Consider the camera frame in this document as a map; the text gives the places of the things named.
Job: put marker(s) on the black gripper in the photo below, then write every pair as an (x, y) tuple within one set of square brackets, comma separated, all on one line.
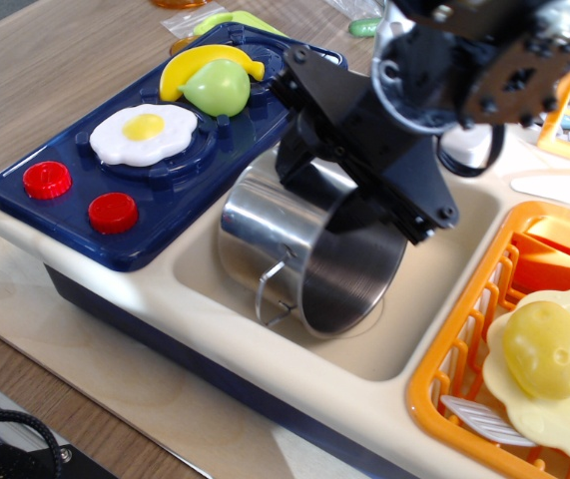
[(336, 117)]

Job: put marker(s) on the stainless steel pot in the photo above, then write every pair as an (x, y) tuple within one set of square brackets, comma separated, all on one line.
[(274, 242)]

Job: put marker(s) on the cream toy kitchen sink unit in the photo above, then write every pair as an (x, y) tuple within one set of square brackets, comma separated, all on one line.
[(346, 393)]

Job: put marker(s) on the green toy pear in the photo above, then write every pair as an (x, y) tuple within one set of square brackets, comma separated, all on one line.
[(221, 87)]

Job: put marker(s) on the grey toy faucet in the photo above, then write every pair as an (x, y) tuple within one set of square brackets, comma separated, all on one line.
[(470, 148)]

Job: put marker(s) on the green toy pea pod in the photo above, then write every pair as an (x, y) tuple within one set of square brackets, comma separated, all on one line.
[(364, 28)]

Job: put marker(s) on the yellow toy banana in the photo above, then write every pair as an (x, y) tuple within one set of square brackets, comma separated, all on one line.
[(186, 64)]

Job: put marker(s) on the green toy cutting board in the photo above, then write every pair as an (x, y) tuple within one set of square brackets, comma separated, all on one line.
[(241, 17)]

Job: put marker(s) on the toy fried egg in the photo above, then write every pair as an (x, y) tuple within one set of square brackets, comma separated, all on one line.
[(143, 135)]

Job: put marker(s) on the clear plastic bag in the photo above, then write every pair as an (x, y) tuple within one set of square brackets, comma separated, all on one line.
[(183, 23)]

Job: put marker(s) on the red stove knob right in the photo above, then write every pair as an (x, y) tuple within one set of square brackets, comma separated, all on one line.
[(113, 213)]

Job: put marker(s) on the red stove knob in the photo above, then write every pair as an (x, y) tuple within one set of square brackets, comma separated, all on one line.
[(47, 180), (113, 213)]

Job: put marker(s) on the orange dish rack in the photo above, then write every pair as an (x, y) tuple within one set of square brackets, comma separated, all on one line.
[(452, 365)]

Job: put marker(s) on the orange cup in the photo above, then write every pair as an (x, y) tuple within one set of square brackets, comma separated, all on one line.
[(179, 4)]

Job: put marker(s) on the orange toy plates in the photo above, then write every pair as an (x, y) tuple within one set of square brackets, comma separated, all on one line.
[(543, 256)]

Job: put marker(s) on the blue toy stove top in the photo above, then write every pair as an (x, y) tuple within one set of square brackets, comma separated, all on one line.
[(169, 195)]

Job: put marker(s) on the yellow toy potato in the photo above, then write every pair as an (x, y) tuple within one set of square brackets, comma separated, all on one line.
[(536, 345)]

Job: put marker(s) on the red stove knob left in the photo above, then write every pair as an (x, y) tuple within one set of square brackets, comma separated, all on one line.
[(47, 180)]

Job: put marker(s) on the white toy spatula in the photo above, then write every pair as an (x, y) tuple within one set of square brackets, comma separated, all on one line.
[(485, 421)]

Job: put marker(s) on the cream flower-shaped plate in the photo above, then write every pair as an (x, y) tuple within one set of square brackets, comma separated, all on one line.
[(544, 422)]

